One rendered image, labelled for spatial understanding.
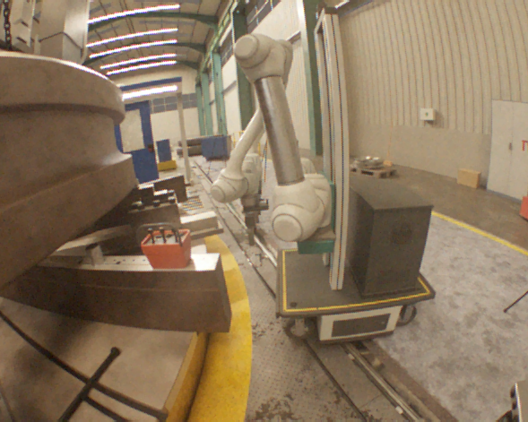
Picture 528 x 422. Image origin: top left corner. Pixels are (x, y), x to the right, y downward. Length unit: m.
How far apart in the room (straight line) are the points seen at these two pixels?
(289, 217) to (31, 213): 1.03
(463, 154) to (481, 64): 2.26
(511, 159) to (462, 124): 1.69
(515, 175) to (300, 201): 5.22
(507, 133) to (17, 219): 6.28
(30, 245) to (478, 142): 6.90
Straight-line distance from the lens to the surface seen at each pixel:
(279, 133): 0.81
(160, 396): 1.10
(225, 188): 0.94
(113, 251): 2.29
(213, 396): 1.39
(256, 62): 0.82
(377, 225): 1.16
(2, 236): 1.10
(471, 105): 6.57
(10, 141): 1.31
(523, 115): 5.64
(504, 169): 5.73
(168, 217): 2.08
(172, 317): 1.24
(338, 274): 1.37
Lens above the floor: 1.21
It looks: 20 degrees down
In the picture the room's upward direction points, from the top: 5 degrees counter-clockwise
